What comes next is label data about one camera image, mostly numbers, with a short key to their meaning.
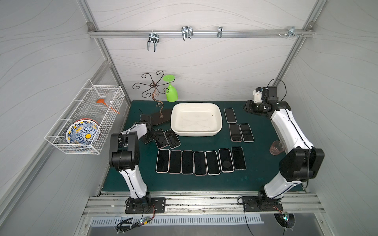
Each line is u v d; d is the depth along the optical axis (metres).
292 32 0.77
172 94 0.95
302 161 0.45
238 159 0.90
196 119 1.12
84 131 0.62
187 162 0.89
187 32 0.77
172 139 0.98
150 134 0.86
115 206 0.75
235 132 1.02
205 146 0.94
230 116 1.12
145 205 0.66
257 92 0.76
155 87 0.88
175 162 0.88
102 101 0.77
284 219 0.72
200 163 0.89
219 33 0.78
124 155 0.51
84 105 0.70
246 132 1.00
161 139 0.98
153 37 0.78
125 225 0.68
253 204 0.73
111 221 0.70
